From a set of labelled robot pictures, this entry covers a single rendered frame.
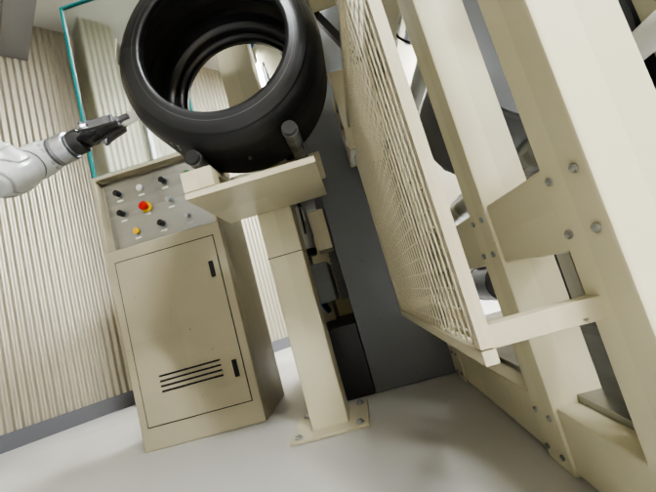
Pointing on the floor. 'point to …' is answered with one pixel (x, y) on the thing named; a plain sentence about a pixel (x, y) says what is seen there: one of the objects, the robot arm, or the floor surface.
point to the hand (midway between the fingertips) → (131, 117)
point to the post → (292, 274)
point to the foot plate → (358, 417)
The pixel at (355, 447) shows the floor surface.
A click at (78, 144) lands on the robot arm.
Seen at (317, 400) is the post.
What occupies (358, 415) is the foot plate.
